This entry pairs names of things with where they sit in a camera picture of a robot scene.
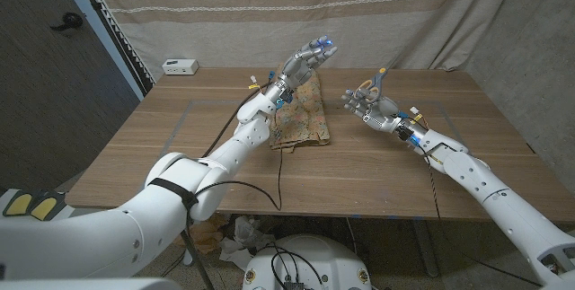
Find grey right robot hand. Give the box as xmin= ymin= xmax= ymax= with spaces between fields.
xmin=340 ymin=83 xmax=426 ymax=145

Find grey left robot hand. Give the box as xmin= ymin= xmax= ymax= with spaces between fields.
xmin=274 ymin=34 xmax=339 ymax=105

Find grey yellow handled scissors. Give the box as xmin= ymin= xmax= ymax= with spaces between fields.
xmin=353 ymin=67 xmax=388 ymax=102

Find floral tan wrapping paper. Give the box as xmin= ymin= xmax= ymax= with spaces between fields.
xmin=269 ymin=63 xmax=332 ymax=154

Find crumpled white paper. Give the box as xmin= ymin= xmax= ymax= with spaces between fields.
xmin=218 ymin=215 xmax=278 ymax=272

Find crumpled brown paper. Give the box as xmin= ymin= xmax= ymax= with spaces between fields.
xmin=179 ymin=213 xmax=230 ymax=255

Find beige striped cloth backdrop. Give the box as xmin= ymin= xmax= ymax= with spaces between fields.
xmin=83 ymin=0 xmax=525 ymax=83

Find white power strip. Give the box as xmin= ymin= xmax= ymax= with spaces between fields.
xmin=162 ymin=58 xmax=200 ymax=76

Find grey table leg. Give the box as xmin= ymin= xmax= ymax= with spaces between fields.
xmin=411 ymin=220 xmax=441 ymax=278

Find white robot torso base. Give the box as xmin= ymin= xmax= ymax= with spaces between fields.
xmin=241 ymin=233 xmax=373 ymax=290

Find black zigzag edge trim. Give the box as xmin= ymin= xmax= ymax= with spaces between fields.
xmin=71 ymin=0 xmax=156 ymax=96

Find white table leg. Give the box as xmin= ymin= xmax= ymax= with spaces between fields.
xmin=182 ymin=235 xmax=201 ymax=268

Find dark wooden door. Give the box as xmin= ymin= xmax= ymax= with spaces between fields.
xmin=0 ymin=0 xmax=141 ymax=192

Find black yellow slipper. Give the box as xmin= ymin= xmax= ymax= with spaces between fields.
xmin=29 ymin=190 xmax=66 ymax=222
xmin=2 ymin=189 xmax=35 ymax=218

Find white robot chest edge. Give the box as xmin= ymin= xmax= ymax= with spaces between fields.
xmin=0 ymin=277 xmax=183 ymax=290

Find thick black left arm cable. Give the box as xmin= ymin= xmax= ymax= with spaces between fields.
xmin=181 ymin=82 xmax=273 ymax=290

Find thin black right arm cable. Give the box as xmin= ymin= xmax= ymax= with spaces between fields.
xmin=424 ymin=154 xmax=543 ymax=287

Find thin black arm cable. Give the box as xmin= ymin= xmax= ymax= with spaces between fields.
xmin=195 ymin=144 xmax=285 ymax=213
xmin=424 ymin=154 xmax=543 ymax=287

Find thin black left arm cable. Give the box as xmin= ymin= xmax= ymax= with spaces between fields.
xmin=195 ymin=144 xmax=285 ymax=213

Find black torso cables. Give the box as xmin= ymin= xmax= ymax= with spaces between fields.
xmin=267 ymin=244 xmax=325 ymax=290

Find black left arm strap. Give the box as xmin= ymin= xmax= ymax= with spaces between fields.
xmin=147 ymin=177 xmax=199 ymax=213

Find black door handle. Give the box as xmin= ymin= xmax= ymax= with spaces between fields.
xmin=49 ymin=12 xmax=84 ymax=32

